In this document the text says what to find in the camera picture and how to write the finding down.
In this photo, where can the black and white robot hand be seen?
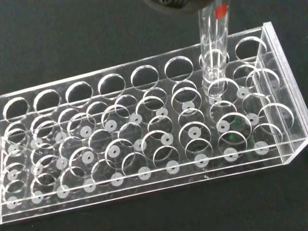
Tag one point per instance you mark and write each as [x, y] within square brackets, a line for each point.
[173, 6]

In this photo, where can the clear acrylic test tube rack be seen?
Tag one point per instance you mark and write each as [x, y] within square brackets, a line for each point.
[144, 130]

